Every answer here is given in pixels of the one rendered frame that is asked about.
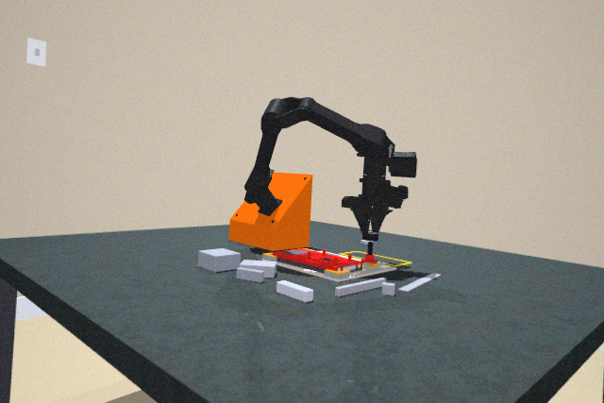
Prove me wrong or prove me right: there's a small black and grey wheel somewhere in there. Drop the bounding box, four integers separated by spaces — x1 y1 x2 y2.
362 231 378 241

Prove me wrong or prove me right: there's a red rectangular plate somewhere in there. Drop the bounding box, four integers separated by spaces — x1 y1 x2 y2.
273 248 362 273

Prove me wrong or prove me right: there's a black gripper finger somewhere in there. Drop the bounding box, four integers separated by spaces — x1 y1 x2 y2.
370 208 393 233
350 209 375 237

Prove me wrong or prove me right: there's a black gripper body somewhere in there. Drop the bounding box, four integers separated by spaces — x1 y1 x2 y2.
342 175 401 210

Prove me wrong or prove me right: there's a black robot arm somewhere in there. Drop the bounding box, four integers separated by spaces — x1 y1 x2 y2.
244 97 417 216

